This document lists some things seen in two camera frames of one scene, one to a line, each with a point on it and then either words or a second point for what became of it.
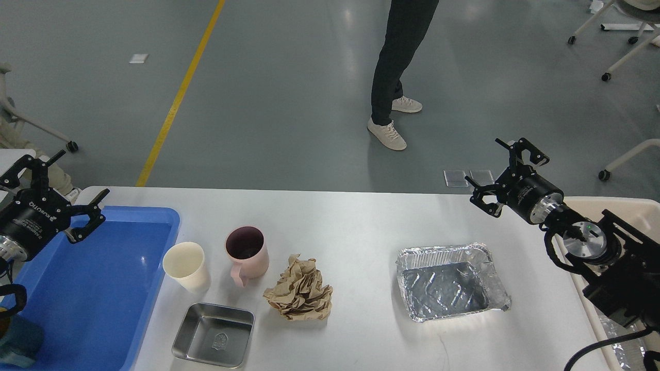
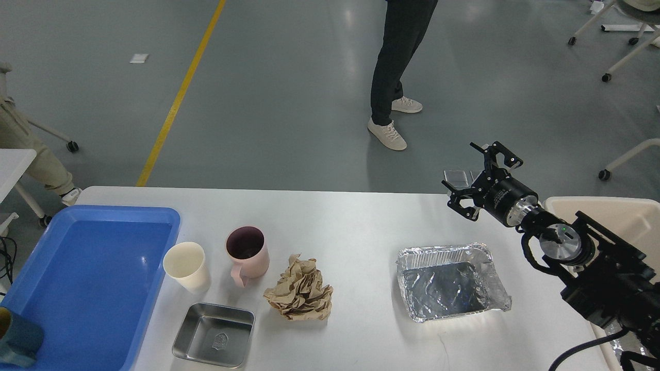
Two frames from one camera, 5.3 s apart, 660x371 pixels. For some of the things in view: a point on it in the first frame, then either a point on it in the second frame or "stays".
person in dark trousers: x=408 y=21 stays
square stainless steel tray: x=215 y=335 stays
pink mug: x=247 y=248 stays
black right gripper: x=532 y=196 to x=505 y=200
